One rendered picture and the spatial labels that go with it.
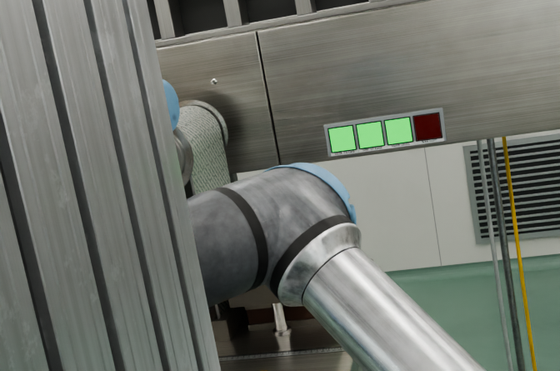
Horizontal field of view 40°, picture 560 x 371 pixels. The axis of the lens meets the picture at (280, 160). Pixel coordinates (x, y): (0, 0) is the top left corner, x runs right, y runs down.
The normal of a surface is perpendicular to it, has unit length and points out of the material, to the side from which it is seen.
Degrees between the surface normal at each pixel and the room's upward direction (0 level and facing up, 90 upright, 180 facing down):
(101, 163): 90
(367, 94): 90
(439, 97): 90
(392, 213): 90
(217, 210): 38
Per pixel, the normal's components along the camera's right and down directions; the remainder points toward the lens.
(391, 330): -0.29, -0.44
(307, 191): 0.39, -0.75
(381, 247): -0.18, 0.21
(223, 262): 0.27, 0.12
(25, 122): 0.98, -0.15
